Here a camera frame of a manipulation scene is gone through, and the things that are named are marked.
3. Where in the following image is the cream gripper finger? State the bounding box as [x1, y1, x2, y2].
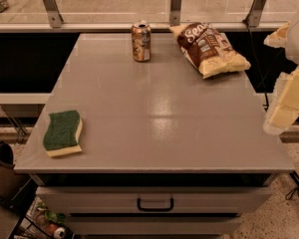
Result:
[263, 66, 299, 135]
[264, 22, 290, 48]

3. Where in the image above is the orange soda can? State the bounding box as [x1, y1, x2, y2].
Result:
[131, 21, 151, 62]

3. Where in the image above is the green and yellow sponge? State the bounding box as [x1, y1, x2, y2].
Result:
[43, 111, 83, 157]

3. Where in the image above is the brown and yellow chip bag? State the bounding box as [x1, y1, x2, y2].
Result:
[169, 22, 251, 79]

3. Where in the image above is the upper grey drawer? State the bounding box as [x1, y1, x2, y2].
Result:
[37, 186, 270, 214]

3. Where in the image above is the grey drawer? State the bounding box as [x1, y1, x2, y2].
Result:
[37, 186, 270, 214]
[66, 216, 241, 236]

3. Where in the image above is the lower grey drawer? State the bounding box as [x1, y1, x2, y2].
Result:
[66, 216, 241, 236]

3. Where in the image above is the cluttered items lower left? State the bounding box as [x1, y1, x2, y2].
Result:
[18, 197, 71, 239]

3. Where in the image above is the brown bin at left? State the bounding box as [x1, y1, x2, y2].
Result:
[0, 141, 29, 204]

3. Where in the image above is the black hanging cable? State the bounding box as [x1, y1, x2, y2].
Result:
[246, 20, 271, 112]

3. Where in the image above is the right metal window bracket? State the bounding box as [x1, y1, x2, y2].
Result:
[243, 0, 267, 28]

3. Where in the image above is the metal window bracket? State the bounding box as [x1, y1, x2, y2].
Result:
[243, 0, 267, 28]
[169, 0, 182, 26]
[42, 0, 63, 28]

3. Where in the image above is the black cable on floor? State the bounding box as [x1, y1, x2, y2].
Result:
[285, 177, 299, 211]

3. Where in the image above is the middle metal window bracket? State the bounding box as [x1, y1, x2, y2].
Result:
[169, 0, 182, 26]

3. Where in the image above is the black drawer handle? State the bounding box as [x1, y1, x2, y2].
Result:
[137, 198, 174, 212]

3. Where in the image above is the left metal window bracket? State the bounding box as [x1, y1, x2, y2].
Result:
[42, 0, 63, 28]

